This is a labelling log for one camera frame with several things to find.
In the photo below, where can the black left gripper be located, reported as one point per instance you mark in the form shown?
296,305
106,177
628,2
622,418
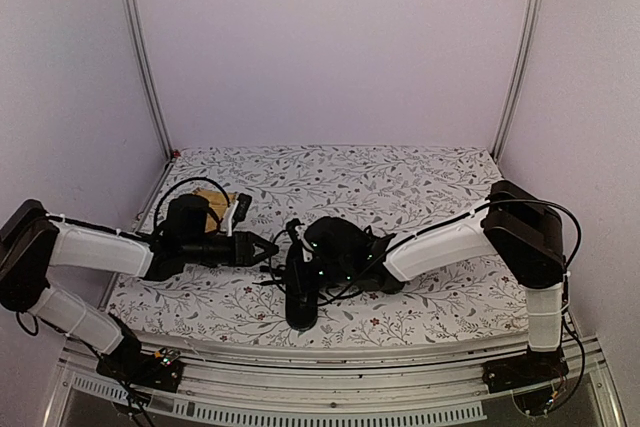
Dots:
243,249

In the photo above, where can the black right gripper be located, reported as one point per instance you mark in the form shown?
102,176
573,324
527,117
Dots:
300,281

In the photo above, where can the black shoe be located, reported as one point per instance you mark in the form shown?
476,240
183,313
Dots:
301,312

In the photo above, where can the black shoelace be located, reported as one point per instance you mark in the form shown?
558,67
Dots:
276,276

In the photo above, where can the red-soled shoe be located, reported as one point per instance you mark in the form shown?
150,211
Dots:
376,277

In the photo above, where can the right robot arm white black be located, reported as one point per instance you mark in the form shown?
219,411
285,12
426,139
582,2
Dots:
525,232

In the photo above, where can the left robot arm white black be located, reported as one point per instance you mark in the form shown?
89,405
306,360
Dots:
34,240

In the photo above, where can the woven bamboo tray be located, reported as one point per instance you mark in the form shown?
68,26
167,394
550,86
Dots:
217,203

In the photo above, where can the floral tablecloth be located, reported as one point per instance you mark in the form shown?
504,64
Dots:
386,188

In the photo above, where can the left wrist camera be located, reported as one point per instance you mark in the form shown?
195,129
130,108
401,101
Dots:
235,213

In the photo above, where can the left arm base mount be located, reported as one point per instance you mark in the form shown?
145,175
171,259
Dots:
133,367

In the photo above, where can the front aluminium rail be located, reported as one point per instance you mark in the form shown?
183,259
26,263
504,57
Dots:
425,385

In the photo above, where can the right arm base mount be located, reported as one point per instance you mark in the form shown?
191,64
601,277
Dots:
523,370

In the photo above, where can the left aluminium frame post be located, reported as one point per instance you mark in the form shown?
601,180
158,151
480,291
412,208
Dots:
136,32

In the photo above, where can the aluminium frame post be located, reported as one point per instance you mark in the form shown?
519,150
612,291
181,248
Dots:
136,32
531,15

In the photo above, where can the right aluminium frame post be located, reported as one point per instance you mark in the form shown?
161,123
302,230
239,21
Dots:
531,15

